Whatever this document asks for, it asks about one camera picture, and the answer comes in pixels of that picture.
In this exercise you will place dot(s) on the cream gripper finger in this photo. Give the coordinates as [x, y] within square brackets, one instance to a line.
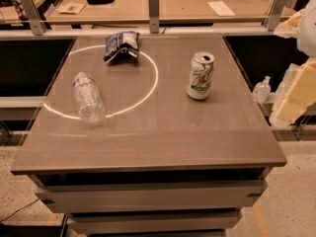
[300, 95]

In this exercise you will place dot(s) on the blue chip bag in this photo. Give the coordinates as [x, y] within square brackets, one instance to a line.
[121, 43]

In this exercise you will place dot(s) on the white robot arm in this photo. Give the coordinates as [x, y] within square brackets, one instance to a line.
[302, 26]

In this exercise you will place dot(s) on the clear sanitizer bottle near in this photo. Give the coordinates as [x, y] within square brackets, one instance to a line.
[262, 90]

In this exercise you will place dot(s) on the clear plastic water bottle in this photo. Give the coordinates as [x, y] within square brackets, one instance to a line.
[88, 100]

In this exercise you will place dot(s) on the green 7up soda can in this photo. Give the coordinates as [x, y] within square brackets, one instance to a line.
[201, 71]

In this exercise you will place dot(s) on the white envelope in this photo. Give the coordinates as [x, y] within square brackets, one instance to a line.
[221, 9]

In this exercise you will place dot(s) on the grey drawer cabinet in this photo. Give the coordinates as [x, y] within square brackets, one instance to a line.
[153, 203]

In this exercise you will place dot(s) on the black object on desk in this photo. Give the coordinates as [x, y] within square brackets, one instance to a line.
[100, 2]

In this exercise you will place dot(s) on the brown paper packet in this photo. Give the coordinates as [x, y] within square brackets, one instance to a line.
[71, 8]

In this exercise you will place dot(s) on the right metal bracket post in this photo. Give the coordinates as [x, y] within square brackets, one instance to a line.
[273, 18]

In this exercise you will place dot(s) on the metal bracket post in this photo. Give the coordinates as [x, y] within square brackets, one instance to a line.
[153, 16]
[37, 25]
[273, 18]

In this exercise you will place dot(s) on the middle metal bracket post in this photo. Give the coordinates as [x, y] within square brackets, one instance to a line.
[153, 16]

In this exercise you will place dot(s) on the left metal bracket post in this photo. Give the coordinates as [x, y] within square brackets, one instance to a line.
[37, 25]

